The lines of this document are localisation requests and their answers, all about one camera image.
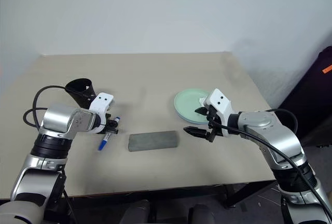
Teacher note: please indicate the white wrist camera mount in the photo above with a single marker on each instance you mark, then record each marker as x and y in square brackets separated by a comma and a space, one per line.
[101, 102]
[218, 99]

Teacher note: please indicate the white marker with blue cap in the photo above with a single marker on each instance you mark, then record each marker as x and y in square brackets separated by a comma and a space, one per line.
[103, 145]

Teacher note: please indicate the light green round plate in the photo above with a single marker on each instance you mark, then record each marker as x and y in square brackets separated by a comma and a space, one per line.
[186, 102]

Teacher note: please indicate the white tissue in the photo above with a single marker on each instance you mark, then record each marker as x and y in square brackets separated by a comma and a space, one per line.
[202, 101]

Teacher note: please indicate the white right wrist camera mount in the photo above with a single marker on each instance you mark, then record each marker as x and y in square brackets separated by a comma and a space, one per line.
[218, 99]

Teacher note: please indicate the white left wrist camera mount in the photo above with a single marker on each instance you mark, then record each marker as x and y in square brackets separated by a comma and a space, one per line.
[101, 102]

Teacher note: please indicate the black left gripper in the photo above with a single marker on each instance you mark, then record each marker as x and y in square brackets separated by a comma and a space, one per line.
[109, 124]

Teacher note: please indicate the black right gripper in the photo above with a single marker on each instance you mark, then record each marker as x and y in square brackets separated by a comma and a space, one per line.
[213, 128]

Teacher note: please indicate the grey rectangular block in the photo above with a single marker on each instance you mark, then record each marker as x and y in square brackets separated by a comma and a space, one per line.
[153, 141]

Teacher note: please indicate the black pen holder cup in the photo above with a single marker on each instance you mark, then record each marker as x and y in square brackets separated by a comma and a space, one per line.
[80, 94]

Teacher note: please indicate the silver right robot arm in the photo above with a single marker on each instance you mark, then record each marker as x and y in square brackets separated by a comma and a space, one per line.
[272, 136]

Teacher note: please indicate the dark rounded shape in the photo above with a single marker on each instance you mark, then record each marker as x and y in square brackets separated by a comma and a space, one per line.
[202, 215]
[136, 212]

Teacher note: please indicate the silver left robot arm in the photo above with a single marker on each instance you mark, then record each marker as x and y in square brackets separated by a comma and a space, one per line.
[57, 120]

